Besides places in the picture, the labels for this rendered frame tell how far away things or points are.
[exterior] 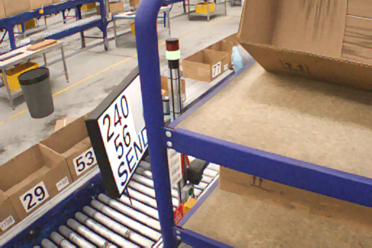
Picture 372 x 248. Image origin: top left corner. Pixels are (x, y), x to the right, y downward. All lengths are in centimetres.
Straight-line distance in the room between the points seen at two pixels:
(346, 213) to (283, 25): 38
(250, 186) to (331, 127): 21
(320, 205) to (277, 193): 8
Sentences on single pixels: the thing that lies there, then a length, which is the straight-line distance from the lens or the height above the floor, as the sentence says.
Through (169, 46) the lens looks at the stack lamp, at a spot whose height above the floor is 164.
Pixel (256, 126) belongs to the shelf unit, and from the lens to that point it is 43.
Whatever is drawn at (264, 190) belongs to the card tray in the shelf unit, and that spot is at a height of 157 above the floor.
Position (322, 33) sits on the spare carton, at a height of 182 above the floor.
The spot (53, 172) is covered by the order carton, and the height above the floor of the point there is 102.
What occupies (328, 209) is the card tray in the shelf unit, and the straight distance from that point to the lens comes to 57.
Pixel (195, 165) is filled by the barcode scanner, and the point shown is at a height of 109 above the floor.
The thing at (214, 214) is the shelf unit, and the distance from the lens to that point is 57.
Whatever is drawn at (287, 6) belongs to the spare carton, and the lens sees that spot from 66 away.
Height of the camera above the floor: 195
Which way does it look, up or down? 27 degrees down
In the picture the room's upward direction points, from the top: 3 degrees counter-clockwise
